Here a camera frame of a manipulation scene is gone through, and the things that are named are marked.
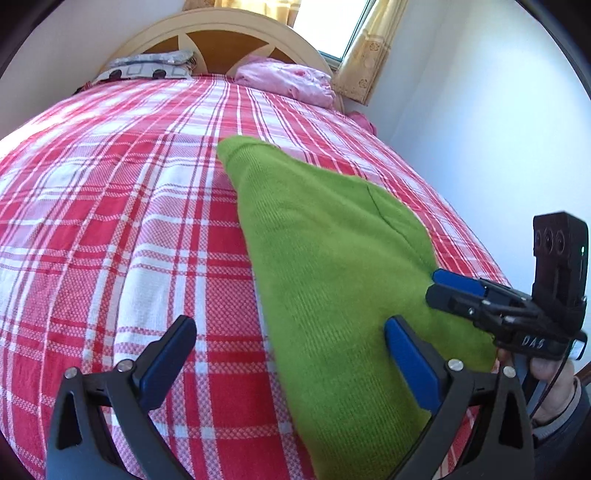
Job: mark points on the person's right forearm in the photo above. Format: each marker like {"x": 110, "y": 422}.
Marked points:
{"x": 568, "y": 434}

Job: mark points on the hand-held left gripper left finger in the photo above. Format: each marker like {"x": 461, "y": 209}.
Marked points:
{"x": 168, "y": 355}

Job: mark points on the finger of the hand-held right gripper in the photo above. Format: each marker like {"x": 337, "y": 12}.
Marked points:
{"x": 450, "y": 300}
{"x": 455, "y": 279}

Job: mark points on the green knit sweater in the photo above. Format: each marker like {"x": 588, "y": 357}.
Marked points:
{"x": 323, "y": 277}

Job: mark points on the cream wooden headboard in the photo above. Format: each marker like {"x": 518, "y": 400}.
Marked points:
{"x": 152, "y": 27}

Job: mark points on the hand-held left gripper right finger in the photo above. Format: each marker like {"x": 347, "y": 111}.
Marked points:
{"x": 411, "y": 360}

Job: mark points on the window behind headboard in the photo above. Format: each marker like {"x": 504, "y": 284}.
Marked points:
{"x": 328, "y": 23}

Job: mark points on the red plaid bed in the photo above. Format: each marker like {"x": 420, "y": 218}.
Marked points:
{"x": 115, "y": 207}

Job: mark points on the grey patterned pillow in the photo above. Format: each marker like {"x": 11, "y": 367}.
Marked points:
{"x": 143, "y": 69}

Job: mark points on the pink pillow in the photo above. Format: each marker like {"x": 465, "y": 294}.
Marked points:
{"x": 286, "y": 83}

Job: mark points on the person's right hand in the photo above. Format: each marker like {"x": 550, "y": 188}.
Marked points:
{"x": 554, "y": 387}

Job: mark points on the pink cloth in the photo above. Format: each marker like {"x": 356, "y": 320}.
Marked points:
{"x": 362, "y": 122}

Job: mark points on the yellow curtain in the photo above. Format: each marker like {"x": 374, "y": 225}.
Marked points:
{"x": 240, "y": 7}
{"x": 369, "y": 60}

